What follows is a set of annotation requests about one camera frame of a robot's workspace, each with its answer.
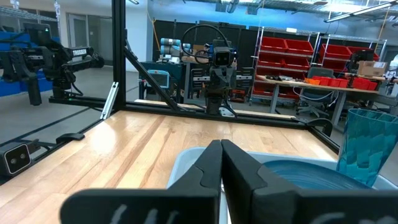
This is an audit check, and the blue teach pendant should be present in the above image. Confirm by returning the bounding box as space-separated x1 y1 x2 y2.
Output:
146 68 171 90

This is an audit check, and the teal translucent plastic cup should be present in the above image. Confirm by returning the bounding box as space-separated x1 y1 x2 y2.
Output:
335 108 398 189

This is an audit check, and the metal shelf rack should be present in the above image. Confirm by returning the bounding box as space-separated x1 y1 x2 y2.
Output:
318 34 388 78
253 26 318 103

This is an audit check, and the black aluminium table frame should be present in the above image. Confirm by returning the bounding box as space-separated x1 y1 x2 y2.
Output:
0 0 341 187

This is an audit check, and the dark blue equipment cart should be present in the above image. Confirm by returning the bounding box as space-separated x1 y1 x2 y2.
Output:
139 60 187 100

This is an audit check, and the wooden work table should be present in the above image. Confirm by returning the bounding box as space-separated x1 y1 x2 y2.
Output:
256 74 382 125

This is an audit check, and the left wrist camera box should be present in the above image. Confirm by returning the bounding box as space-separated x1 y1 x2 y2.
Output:
213 46 233 68

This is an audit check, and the black table-level camera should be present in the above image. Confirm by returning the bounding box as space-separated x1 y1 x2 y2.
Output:
0 141 34 178

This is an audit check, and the grey double door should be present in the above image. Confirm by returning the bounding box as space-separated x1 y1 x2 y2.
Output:
67 14 113 67

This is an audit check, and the dark blue round plate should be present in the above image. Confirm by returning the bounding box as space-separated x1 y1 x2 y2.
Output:
262 159 374 191

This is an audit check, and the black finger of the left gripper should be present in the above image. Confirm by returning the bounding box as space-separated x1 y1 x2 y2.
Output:
222 68 234 90
212 68 223 90

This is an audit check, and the silver aluminium profile bar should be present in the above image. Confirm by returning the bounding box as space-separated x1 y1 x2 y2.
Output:
99 81 120 121

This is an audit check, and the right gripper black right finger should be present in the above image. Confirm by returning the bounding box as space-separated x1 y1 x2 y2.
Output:
221 139 398 224

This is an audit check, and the small red storage bin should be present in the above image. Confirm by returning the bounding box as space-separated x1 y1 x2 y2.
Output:
312 75 332 87
329 77 349 88
353 77 379 91

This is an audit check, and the blue shelf unit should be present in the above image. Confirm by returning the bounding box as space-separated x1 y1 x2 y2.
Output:
0 30 60 97

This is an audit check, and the grey office chair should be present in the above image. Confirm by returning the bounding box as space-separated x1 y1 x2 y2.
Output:
295 67 341 118

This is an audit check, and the ceiling strip light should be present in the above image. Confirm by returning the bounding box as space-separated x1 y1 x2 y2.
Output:
323 0 398 24

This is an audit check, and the light grey-blue plastic tray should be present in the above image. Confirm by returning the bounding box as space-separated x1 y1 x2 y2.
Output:
166 146 398 224

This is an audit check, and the brown cardboard box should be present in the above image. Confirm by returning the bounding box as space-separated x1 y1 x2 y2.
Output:
357 60 388 77

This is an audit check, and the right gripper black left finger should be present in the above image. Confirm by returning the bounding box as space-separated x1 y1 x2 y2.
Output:
58 139 223 224

